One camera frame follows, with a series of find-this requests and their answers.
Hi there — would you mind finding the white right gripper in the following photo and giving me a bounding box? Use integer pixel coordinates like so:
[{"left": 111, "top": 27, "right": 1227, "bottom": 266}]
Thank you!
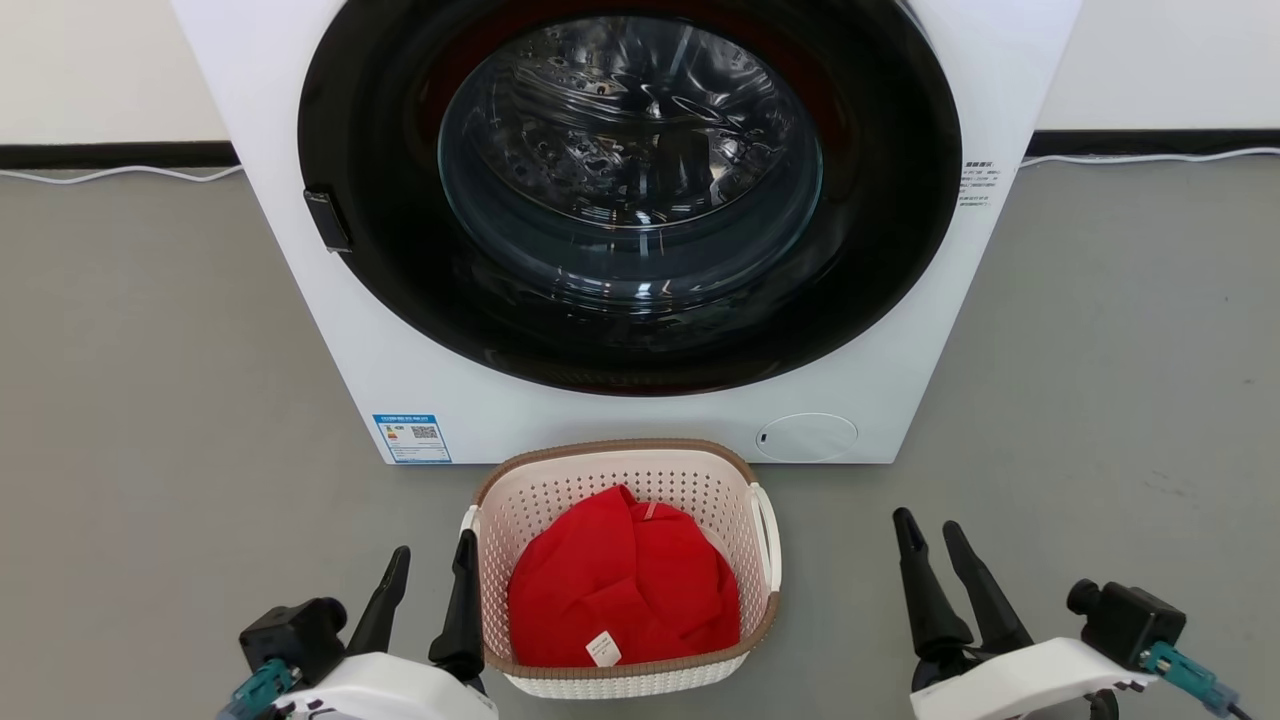
[{"left": 893, "top": 508, "right": 1161, "bottom": 720}]

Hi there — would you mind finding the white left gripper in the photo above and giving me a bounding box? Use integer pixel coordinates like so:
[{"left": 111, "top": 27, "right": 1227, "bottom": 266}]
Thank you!
[{"left": 300, "top": 530, "right": 498, "bottom": 720}]

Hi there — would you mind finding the white brown-rimmed laundry basket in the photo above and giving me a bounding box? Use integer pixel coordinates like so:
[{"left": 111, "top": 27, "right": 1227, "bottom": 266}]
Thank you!
[{"left": 460, "top": 438, "right": 783, "bottom": 699}]

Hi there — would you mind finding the blue energy label sticker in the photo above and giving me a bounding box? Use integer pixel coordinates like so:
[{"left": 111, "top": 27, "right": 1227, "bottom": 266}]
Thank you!
[{"left": 372, "top": 413, "right": 453, "bottom": 464}]

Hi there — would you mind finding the red garment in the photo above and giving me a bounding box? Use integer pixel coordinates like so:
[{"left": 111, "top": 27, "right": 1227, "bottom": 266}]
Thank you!
[{"left": 507, "top": 485, "right": 742, "bottom": 669}]

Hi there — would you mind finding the round white filter cover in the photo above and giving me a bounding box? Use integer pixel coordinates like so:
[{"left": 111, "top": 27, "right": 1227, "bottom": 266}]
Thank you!
[{"left": 755, "top": 412, "right": 859, "bottom": 463}]

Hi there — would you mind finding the white front-load washing machine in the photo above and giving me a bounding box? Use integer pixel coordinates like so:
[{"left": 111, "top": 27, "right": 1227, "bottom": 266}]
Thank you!
[{"left": 170, "top": 0, "right": 1084, "bottom": 466}]

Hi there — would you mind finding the black round washer door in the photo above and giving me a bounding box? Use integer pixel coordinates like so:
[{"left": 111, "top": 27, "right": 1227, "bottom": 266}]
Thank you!
[{"left": 297, "top": 0, "right": 963, "bottom": 398}]

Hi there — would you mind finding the small printed text sticker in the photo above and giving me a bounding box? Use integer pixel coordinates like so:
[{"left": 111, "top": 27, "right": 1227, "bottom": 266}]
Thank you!
[{"left": 958, "top": 158, "right": 1004, "bottom": 209}]

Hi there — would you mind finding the steel washer drum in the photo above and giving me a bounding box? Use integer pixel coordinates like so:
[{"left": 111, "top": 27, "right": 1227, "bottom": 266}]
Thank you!
[{"left": 440, "top": 15, "right": 823, "bottom": 301}]

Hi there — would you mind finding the teal left camera connector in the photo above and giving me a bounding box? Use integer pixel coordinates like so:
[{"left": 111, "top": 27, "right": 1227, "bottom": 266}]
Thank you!
[{"left": 220, "top": 658, "right": 301, "bottom": 720}]

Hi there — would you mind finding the teal camera connector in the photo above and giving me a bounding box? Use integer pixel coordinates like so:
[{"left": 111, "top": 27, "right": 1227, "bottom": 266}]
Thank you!
[
  {"left": 220, "top": 658, "right": 301, "bottom": 720},
  {"left": 1140, "top": 640, "right": 1241, "bottom": 716}
]

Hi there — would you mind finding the teal right camera connector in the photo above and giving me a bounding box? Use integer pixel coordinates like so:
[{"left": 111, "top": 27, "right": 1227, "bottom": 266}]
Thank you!
[{"left": 1140, "top": 640, "right": 1241, "bottom": 716}]

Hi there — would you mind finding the black door latch handle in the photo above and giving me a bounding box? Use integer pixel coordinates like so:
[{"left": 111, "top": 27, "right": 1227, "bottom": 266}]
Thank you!
[{"left": 304, "top": 188, "right": 353, "bottom": 253}]

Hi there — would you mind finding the white floor cable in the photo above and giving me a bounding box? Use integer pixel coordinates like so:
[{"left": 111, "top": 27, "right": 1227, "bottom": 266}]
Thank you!
[
  {"left": 0, "top": 163, "right": 244, "bottom": 186},
  {"left": 1020, "top": 147, "right": 1280, "bottom": 169}
]

